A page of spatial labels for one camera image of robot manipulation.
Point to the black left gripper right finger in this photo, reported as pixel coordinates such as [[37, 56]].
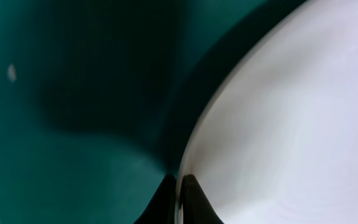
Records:
[[195, 205]]

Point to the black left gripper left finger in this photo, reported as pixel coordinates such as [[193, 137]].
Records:
[[161, 208]]

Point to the large white plate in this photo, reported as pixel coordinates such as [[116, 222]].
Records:
[[278, 142]]

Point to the teal serving tray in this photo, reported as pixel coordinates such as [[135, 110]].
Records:
[[98, 98]]

